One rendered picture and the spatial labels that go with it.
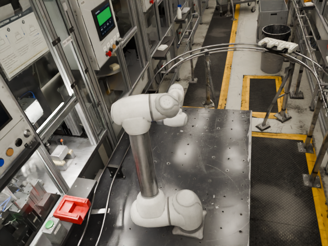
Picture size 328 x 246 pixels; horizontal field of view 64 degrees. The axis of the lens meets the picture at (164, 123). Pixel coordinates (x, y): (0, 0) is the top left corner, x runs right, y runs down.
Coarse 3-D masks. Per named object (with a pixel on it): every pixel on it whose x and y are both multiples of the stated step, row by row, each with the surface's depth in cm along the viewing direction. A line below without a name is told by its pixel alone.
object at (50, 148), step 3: (48, 141) 171; (51, 141) 170; (54, 141) 170; (45, 144) 168; (48, 144) 167; (51, 144) 168; (54, 144) 169; (57, 144) 172; (45, 147) 166; (48, 147) 166; (51, 147) 167; (54, 147) 170; (48, 150) 164; (51, 150) 167; (51, 153) 167
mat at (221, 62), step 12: (216, 12) 621; (216, 24) 563; (228, 24) 554; (216, 36) 516; (228, 36) 509; (204, 60) 448; (216, 60) 442; (228, 60) 437; (204, 72) 417; (216, 72) 412; (228, 72) 408; (192, 84) 394; (204, 84) 390; (216, 84) 386; (228, 84) 383; (192, 96) 371; (204, 96) 367; (216, 96) 364
